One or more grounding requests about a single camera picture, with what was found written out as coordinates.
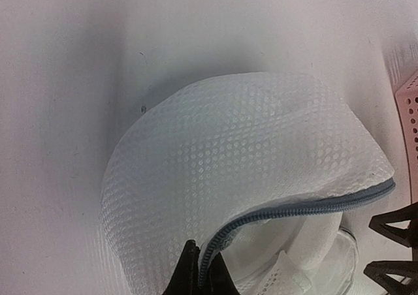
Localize pink perforated plastic basket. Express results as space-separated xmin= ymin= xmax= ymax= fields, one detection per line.
xmin=394 ymin=71 xmax=418 ymax=175

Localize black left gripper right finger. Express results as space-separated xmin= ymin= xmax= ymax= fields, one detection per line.
xmin=207 ymin=253 xmax=240 ymax=295

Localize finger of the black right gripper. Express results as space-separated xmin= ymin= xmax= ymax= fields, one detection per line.
xmin=363 ymin=260 xmax=417 ymax=292
xmin=369 ymin=203 xmax=417 ymax=248

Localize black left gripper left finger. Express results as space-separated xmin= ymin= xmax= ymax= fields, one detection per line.
xmin=162 ymin=240 xmax=200 ymax=295

